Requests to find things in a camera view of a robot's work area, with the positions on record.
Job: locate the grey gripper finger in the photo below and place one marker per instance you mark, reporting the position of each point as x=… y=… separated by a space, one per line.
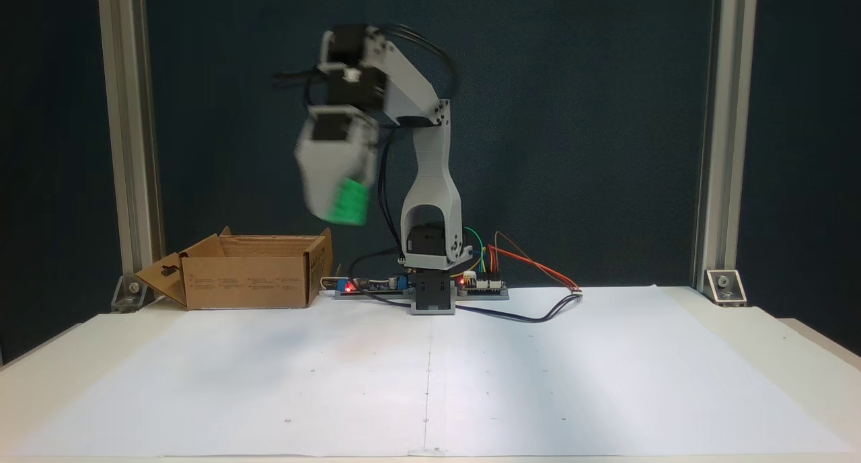
x=321 y=187
x=371 y=167

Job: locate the green dice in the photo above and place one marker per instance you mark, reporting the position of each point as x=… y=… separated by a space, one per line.
x=350 y=204

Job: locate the blue circuit board red LED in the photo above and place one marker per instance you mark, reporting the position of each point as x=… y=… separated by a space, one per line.
x=397 y=282

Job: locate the brown cardboard box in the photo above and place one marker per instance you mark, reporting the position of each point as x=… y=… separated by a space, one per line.
x=249 y=285

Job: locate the circuit board with jumper pins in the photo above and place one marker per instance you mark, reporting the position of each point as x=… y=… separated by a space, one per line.
x=491 y=285

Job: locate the clear tape piece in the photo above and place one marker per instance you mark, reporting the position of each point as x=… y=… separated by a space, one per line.
x=430 y=451

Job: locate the aluminium frame post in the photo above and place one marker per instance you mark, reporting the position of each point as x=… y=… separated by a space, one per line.
x=723 y=113
x=128 y=113

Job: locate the metal corner bracket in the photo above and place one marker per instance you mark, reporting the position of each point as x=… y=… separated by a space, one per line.
x=726 y=288
x=131 y=295

